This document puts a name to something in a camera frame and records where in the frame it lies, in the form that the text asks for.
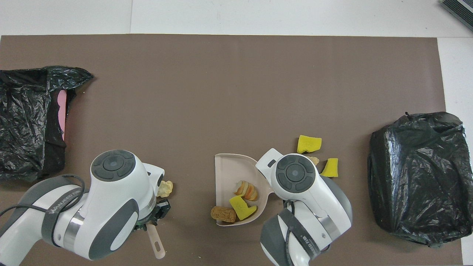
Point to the brown bread roll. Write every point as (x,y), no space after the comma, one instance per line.
(223,214)

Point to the beige plastic dustpan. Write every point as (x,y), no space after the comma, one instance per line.
(231,170)

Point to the small yellow sponge piece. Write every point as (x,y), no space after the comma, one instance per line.
(330,169)

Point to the tan rock piece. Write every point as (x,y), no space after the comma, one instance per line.
(165,188)
(314,160)

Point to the pink plastic bin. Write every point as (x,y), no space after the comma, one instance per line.
(62,114)

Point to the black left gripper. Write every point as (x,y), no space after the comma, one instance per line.
(153,218)

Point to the golden croissant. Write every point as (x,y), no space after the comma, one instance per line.
(247,191)

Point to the brown table mat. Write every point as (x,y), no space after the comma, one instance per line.
(221,92)

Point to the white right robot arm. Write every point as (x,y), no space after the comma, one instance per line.
(295,173)

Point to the wide yellow sponge piece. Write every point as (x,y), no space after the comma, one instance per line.
(308,144)

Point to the black trash bag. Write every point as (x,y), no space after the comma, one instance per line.
(417,177)
(26,129)

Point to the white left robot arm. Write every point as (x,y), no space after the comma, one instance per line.
(111,199)

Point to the beige hand brush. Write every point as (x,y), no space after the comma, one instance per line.
(157,244)

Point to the notched yellow sponge piece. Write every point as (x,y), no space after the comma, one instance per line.
(241,208)

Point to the dark ribbed panel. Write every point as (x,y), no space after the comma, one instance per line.
(460,11)

